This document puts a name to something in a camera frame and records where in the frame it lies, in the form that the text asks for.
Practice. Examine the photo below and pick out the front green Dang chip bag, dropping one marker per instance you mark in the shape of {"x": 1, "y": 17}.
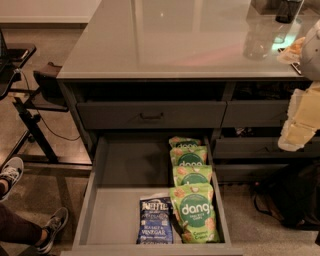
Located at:
{"x": 194, "y": 211}

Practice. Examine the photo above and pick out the open grey middle drawer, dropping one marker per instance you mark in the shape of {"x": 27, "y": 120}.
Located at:
{"x": 126, "y": 170}

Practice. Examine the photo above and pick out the rear green Dang chip bag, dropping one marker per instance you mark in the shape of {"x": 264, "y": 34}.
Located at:
{"x": 184, "y": 142}

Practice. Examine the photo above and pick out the black standing desk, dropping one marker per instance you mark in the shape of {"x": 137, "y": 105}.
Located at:
{"x": 29, "y": 103}

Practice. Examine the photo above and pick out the grey sneaker lower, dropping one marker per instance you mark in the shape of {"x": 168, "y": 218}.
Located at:
{"x": 55, "y": 224}

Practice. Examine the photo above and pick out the person leg dark trousers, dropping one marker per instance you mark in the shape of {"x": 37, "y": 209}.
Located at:
{"x": 15, "y": 229}

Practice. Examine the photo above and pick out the blue Kettle chip bag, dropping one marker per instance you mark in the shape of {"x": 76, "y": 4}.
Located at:
{"x": 155, "y": 226}

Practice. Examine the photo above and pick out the black backpack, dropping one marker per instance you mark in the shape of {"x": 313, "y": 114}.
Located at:
{"x": 291, "y": 195}

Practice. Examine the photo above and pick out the black white marker tag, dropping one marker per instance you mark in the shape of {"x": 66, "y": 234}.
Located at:
{"x": 295, "y": 66}

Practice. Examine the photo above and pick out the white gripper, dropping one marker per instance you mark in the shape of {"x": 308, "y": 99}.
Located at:
{"x": 311, "y": 55}

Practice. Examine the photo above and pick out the grey sneaker upper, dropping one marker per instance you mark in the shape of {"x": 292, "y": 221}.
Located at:
{"x": 10, "y": 175}

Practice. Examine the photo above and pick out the black mesh cup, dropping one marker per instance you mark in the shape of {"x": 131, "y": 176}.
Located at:
{"x": 288, "y": 10}

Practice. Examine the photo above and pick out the grey top left drawer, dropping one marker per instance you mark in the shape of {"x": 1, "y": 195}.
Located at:
{"x": 151, "y": 115}

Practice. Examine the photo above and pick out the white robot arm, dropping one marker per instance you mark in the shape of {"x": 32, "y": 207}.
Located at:
{"x": 310, "y": 55}

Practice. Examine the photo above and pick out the green dang chip bag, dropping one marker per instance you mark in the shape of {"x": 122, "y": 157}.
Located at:
{"x": 184, "y": 142}
{"x": 194, "y": 156}
{"x": 194, "y": 211}
{"x": 183, "y": 175}

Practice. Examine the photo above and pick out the grey counter cabinet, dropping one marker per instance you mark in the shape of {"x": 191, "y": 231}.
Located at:
{"x": 185, "y": 50}

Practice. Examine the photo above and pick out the grey right middle drawer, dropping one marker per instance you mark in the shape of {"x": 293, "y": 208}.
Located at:
{"x": 261, "y": 147}

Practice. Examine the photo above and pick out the grey top right drawer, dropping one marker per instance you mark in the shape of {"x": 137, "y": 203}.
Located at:
{"x": 255, "y": 113}

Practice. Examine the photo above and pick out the grey sneaker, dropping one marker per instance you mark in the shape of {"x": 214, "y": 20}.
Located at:
{"x": 55, "y": 224}
{"x": 10, "y": 175}

